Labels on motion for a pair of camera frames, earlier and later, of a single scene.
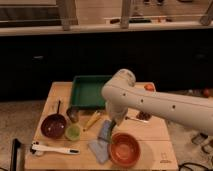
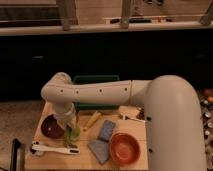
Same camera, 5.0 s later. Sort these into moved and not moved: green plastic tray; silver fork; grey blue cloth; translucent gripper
Moved: translucent gripper
Not moved: silver fork; grey blue cloth; green plastic tray
